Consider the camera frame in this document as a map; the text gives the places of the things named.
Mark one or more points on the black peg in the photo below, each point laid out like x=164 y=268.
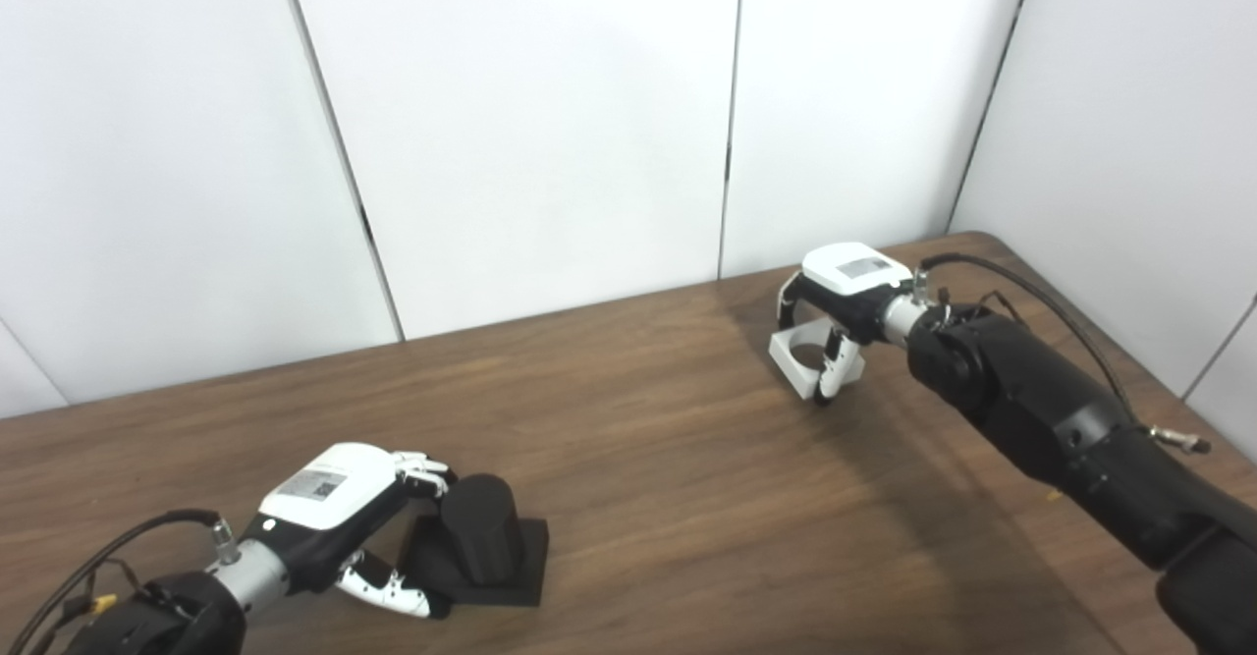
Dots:
x=481 y=527

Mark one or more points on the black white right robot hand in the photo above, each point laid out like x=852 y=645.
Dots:
x=849 y=277

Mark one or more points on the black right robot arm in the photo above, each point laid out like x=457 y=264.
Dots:
x=1041 y=400

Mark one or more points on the white square piece with hole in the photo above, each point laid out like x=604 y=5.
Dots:
x=786 y=355

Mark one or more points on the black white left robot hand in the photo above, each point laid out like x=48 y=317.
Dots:
x=324 y=498

